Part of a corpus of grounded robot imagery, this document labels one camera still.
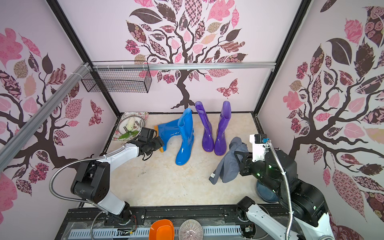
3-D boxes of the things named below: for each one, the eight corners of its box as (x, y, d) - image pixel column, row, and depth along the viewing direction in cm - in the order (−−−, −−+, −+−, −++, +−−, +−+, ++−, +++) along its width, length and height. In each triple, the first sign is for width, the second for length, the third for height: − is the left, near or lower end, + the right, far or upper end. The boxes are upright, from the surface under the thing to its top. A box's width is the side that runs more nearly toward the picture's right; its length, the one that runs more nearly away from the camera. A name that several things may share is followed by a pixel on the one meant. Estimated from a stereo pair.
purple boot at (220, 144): (213, 153, 98) (217, 130, 79) (218, 125, 114) (223, 100, 95) (222, 155, 97) (228, 132, 78) (226, 127, 113) (232, 101, 94)
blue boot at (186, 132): (177, 164, 93) (172, 142, 73) (185, 133, 109) (183, 108, 90) (187, 166, 93) (185, 144, 73) (195, 134, 109) (194, 109, 89)
